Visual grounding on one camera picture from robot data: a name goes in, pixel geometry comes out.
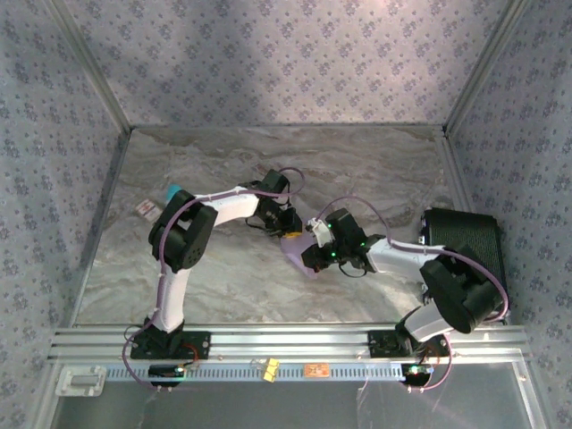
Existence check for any lavender cloth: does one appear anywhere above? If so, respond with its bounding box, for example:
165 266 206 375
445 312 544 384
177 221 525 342
280 234 321 281

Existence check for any black ribbed case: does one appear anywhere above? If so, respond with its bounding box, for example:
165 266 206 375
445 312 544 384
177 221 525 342
419 207 510 325

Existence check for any yellow connector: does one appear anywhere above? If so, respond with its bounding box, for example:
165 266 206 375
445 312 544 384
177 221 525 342
260 357 281 383

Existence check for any small red white card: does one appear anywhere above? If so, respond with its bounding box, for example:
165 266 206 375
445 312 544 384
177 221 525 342
135 199 160 221

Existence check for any right black controller board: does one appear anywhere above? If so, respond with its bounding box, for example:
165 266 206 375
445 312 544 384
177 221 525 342
400 363 434 385

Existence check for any black controller board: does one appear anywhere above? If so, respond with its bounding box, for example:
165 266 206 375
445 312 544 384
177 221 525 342
400 363 434 385
148 364 187 388

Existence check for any left black controller board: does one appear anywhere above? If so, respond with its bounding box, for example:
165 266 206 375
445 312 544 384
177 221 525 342
148 364 187 388

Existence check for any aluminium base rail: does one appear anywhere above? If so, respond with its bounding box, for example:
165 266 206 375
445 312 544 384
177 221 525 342
47 324 528 363

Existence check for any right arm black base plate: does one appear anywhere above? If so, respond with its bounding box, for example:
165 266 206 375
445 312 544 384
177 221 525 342
368 329 450 358

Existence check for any aluminium frame side rail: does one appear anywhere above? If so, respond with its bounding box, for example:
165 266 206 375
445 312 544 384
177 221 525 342
440 127 475 214
69 129 135 327

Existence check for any slotted grey cable duct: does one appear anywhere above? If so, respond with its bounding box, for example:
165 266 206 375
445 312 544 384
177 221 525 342
105 362 406 382

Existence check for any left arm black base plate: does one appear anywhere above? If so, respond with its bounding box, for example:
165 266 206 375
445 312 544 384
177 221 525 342
129 330 212 361

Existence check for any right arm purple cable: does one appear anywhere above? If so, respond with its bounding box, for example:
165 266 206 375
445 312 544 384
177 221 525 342
319 196 510 393

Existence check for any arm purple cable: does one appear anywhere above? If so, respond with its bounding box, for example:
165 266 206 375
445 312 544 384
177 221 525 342
319 196 510 393
122 166 307 394

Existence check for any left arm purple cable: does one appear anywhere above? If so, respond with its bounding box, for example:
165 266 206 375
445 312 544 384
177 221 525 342
122 166 307 394

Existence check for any aluminium frame post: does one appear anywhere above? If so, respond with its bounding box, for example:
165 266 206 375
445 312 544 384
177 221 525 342
44 0 135 133
444 0 533 133

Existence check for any white plastic bracket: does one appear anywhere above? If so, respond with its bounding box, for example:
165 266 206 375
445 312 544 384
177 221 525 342
55 365 107 398

